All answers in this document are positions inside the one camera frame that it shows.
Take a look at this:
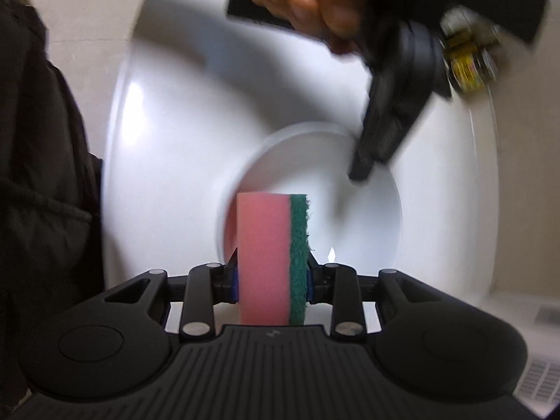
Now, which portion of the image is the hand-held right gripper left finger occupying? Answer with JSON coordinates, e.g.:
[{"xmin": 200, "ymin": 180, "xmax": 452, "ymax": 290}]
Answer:
[{"xmin": 105, "ymin": 249, "xmax": 239, "ymax": 343}]

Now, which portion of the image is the person's left hand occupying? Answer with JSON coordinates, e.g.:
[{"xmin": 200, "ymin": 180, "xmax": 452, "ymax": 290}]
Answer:
[{"xmin": 245, "ymin": 0, "xmax": 372, "ymax": 55}]

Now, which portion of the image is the black jacket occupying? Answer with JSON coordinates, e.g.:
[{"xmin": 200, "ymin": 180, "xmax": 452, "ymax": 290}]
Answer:
[{"xmin": 0, "ymin": 0, "xmax": 106, "ymax": 407}]

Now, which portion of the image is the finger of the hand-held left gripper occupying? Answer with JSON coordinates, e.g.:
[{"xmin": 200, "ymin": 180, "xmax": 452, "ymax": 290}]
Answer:
[{"xmin": 349, "ymin": 76, "xmax": 432, "ymax": 181}]

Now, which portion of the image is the pink and green sponge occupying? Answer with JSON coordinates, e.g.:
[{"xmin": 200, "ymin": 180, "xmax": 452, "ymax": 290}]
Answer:
[{"xmin": 236, "ymin": 192, "xmax": 312, "ymax": 327}]

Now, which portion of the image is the grey vent grille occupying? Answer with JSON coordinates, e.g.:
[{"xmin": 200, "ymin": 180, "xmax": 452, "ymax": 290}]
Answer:
[{"xmin": 516, "ymin": 352, "xmax": 557, "ymax": 408}]

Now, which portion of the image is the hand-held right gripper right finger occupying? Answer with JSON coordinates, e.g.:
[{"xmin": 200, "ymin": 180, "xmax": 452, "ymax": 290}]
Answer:
[{"xmin": 308, "ymin": 251, "xmax": 440, "ymax": 342}]

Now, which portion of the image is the white ceramic bowl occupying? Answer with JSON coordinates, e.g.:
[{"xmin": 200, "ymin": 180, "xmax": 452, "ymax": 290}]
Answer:
[{"xmin": 101, "ymin": 0, "xmax": 500, "ymax": 333}]

